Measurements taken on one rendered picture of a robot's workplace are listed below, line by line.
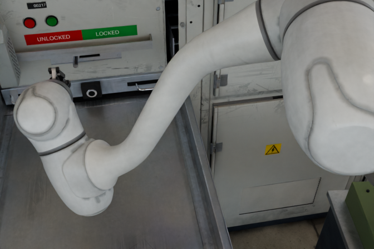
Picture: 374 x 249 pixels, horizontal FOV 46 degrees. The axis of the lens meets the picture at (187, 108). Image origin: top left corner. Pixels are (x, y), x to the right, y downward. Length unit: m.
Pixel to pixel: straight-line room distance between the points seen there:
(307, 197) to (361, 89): 1.57
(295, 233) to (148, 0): 1.32
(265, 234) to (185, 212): 1.04
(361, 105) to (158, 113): 0.40
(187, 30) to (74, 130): 0.55
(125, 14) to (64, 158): 0.55
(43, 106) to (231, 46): 0.36
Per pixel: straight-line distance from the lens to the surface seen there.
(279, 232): 2.15
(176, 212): 1.14
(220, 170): 1.72
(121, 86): 1.43
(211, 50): 0.70
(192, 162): 1.23
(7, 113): 1.49
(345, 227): 1.30
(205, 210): 1.13
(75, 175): 0.88
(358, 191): 1.28
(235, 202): 1.91
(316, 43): 0.53
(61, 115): 0.84
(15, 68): 1.31
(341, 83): 0.48
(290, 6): 0.64
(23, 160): 1.32
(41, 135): 0.84
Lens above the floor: 1.77
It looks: 42 degrees down
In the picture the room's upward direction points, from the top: straight up
